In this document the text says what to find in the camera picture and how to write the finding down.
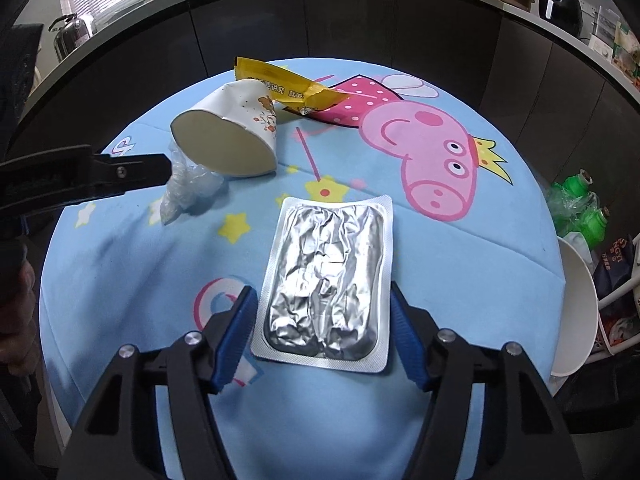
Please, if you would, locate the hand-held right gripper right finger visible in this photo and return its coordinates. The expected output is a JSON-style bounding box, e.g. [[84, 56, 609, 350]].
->
[[390, 281, 586, 480]]

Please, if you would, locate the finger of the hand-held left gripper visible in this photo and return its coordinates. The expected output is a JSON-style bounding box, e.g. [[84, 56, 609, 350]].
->
[[87, 152, 172, 199]]

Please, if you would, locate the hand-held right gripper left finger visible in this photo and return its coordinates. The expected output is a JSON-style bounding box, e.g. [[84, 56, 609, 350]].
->
[[57, 285, 259, 480]]

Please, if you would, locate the clear plastic bag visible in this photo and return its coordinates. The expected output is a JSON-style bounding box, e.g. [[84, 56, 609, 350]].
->
[[160, 141, 226, 227]]

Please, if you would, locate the silver foil blister pack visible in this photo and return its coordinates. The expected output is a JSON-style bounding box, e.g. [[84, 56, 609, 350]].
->
[[250, 195, 394, 374]]

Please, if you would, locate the person's left hand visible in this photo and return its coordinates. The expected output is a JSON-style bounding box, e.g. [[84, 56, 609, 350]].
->
[[0, 259, 42, 378]]

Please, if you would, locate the white printed paper cup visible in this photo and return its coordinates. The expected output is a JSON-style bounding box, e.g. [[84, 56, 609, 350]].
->
[[170, 79, 278, 177]]

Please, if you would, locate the stainless steel kettle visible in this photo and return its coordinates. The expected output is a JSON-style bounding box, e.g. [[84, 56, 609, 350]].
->
[[49, 12, 96, 61]]

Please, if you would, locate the white chair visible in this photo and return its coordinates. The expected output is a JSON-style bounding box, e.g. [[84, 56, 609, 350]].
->
[[550, 236, 599, 378]]

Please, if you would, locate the yellow snack wrapper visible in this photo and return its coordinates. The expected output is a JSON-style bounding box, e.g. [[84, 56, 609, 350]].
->
[[235, 56, 352, 117]]

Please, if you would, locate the dark blue shopping bag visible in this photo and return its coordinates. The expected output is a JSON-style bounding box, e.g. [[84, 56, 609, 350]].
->
[[592, 234, 640, 311]]

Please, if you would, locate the white metal storage rack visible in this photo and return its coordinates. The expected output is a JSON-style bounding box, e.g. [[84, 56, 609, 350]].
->
[[597, 255, 640, 357]]

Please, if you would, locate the green plastic bottle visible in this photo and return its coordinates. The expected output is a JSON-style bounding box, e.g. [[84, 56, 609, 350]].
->
[[550, 170, 594, 211], [574, 205, 612, 242]]

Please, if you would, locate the food package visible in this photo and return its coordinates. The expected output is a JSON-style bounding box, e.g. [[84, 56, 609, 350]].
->
[[612, 25, 640, 78]]

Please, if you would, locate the black air fryer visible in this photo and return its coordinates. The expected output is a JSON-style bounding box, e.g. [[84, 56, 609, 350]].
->
[[539, 0, 585, 37]]

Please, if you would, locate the clear plastic container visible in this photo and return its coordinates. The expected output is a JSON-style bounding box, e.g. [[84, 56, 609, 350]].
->
[[591, 7, 619, 54]]

